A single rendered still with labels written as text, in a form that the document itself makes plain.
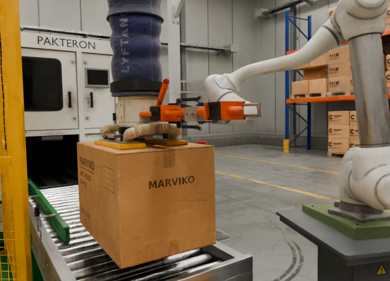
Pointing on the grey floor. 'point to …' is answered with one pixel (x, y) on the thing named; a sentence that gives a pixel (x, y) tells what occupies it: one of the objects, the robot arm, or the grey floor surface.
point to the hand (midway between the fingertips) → (168, 113)
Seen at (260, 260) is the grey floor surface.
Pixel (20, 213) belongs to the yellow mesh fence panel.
